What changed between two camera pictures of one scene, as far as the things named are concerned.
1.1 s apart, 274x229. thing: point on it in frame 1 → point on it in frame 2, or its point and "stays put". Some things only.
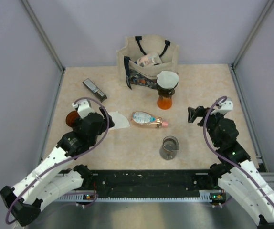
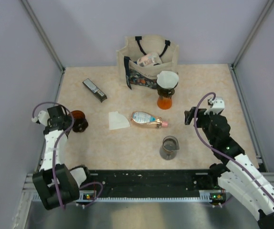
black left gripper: (104, 126) → (68, 119)
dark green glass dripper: (165, 92) stays put
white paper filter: (120, 121) stays put
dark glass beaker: (170, 146) stays put
